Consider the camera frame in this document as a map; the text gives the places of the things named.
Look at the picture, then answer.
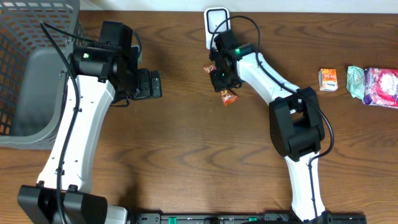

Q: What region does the grey plastic mesh basket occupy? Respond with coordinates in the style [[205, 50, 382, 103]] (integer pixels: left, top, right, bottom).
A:
[[1, 0, 84, 149]]

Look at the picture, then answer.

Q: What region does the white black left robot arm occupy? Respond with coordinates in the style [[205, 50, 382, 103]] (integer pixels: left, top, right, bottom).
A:
[[17, 21, 162, 223]]

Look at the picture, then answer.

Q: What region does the red purple snack packet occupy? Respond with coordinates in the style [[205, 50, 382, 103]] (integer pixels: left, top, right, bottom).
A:
[[363, 68, 397, 109]]

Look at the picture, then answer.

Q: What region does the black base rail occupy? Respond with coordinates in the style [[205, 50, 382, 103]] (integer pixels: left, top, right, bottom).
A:
[[127, 212, 367, 224]]

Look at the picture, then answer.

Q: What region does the teal snack wrapper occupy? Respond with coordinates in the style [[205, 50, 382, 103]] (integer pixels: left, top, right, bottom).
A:
[[346, 66, 365, 100]]

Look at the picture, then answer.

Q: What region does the white barcode scanner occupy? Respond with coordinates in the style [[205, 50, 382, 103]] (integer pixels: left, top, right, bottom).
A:
[[203, 7, 231, 50]]

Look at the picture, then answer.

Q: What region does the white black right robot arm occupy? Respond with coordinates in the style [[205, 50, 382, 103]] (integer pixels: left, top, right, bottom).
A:
[[206, 29, 325, 222]]

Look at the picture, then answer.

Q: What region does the small orange carton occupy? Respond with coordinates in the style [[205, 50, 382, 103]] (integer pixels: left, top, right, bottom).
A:
[[318, 68, 338, 91]]

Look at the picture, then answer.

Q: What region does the orange red snack sachet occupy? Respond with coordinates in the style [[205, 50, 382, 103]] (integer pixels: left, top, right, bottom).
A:
[[203, 64, 239, 106]]

